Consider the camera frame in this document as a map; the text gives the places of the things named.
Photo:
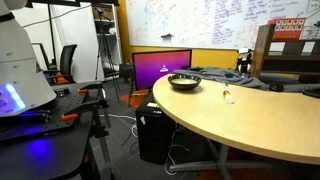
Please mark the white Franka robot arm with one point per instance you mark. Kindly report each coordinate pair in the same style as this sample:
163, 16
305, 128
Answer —
20, 66

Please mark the black bowl with cream inside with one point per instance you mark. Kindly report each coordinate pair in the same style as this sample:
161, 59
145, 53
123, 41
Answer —
173, 83

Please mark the monitor with purple screen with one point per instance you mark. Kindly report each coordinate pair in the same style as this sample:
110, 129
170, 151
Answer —
160, 66

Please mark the black computer tower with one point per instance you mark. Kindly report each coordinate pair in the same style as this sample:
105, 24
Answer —
153, 133

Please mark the black whiteboard eraser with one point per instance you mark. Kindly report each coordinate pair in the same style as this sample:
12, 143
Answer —
167, 35

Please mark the black tripod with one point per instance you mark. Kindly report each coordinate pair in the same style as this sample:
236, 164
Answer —
106, 50

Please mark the grey cloth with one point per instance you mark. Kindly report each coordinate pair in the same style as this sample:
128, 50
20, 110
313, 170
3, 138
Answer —
226, 75

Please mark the whiteboard with writing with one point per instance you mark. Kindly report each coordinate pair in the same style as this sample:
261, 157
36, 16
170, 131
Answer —
200, 23

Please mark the grey metal table leg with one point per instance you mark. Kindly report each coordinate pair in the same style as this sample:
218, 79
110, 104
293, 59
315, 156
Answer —
221, 163

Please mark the black office chair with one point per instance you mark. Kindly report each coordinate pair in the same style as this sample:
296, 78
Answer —
67, 58

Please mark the small black box on plate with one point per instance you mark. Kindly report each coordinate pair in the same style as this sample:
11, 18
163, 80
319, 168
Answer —
62, 92

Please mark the brown wooden shelf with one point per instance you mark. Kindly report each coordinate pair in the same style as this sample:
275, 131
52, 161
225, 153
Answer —
263, 50

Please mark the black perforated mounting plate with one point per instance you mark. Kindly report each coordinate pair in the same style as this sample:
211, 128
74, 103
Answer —
50, 123

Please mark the black computer mouse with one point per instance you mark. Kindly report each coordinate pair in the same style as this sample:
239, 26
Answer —
276, 87

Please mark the black robot cart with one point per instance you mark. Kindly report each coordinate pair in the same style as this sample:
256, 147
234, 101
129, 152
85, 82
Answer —
50, 156

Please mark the red box with white squares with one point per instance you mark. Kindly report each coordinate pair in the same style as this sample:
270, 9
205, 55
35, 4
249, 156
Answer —
286, 28

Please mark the flat black device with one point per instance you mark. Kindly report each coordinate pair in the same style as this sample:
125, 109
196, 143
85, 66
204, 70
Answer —
311, 92

